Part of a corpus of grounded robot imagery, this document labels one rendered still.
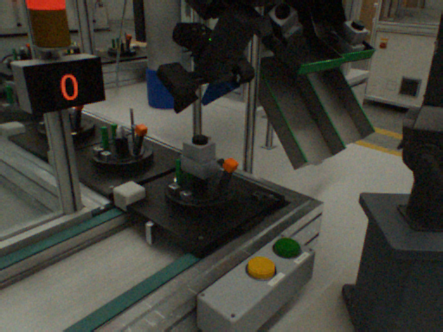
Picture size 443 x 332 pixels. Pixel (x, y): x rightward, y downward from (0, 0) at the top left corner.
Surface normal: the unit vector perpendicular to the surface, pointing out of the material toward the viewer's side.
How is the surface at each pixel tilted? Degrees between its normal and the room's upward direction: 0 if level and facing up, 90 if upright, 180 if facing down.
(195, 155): 90
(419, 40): 90
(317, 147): 45
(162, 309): 0
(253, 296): 0
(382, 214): 0
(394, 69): 90
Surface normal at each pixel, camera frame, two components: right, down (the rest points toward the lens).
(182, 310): 0.74, 0.31
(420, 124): -0.44, -0.13
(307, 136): 0.45, -0.38
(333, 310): 0.02, -0.90
